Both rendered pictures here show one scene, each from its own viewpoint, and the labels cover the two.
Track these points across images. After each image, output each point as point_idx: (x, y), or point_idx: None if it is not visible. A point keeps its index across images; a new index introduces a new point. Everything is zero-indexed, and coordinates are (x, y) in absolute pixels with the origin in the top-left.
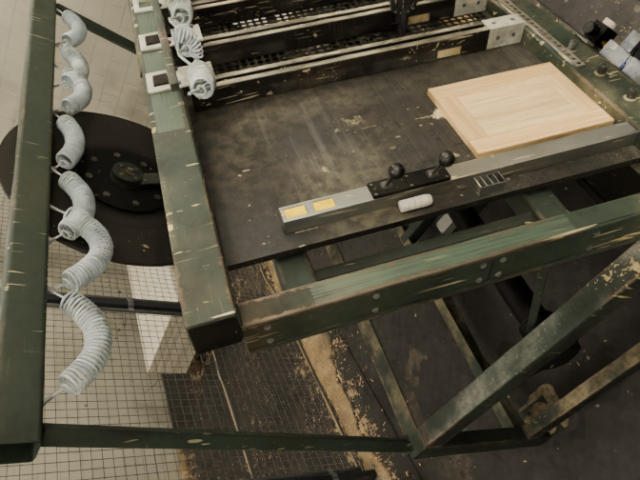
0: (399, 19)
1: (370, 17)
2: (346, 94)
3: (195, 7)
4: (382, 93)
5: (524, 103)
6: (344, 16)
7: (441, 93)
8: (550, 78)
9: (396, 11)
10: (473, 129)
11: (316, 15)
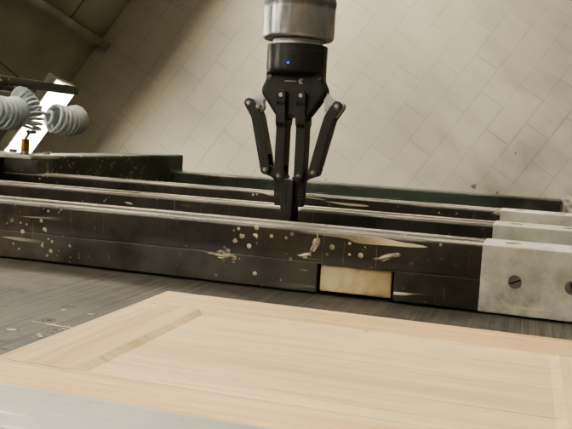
0: (278, 194)
1: (268, 214)
2: (17, 272)
3: (47, 174)
4: (81, 288)
5: (368, 370)
6: (214, 200)
7: (176, 300)
8: (569, 363)
9: (268, 169)
10: (76, 350)
11: (174, 194)
